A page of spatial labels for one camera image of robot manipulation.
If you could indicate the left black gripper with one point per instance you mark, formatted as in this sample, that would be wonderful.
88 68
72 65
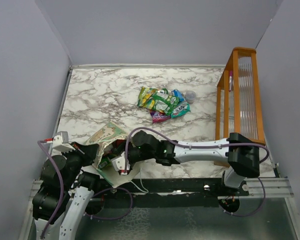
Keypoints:
88 152

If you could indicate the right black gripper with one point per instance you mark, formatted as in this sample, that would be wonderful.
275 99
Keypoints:
121 148

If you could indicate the green paper gift bag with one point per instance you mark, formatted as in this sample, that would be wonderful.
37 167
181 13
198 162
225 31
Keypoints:
108 135

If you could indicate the purple snack packet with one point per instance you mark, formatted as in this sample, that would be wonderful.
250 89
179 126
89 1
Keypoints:
158 117

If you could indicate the green yellow snack packet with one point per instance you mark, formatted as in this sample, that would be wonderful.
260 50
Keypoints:
145 94

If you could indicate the green white snack packet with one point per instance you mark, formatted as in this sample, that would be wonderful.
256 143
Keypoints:
162 102

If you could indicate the teal snack packet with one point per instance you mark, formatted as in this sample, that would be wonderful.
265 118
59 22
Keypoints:
180 110

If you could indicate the blue snack packet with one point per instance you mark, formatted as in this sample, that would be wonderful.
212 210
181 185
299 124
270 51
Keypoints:
176 93

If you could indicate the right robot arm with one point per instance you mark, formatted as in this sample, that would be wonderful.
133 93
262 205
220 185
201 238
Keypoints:
240 153

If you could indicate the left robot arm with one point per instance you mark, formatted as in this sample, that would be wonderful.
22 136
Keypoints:
65 192

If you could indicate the green yellow small packet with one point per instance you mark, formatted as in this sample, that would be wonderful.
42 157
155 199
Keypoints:
104 162

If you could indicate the small clear plastic cup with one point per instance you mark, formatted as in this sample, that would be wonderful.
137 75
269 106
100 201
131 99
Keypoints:
190 96

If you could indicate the orange wooden rack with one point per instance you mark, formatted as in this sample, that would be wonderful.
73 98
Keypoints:
240 110

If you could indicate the pink white marker pen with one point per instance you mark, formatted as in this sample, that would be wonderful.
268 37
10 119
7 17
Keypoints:
231 81

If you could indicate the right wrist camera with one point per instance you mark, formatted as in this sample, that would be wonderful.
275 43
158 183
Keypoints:
120 165

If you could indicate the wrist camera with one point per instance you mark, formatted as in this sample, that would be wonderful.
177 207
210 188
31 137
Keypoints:
120 165
60 142

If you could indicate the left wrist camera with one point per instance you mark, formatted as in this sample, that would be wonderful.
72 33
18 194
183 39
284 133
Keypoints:
60 142

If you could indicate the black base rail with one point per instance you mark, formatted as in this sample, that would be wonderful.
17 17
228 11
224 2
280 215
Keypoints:
166 193

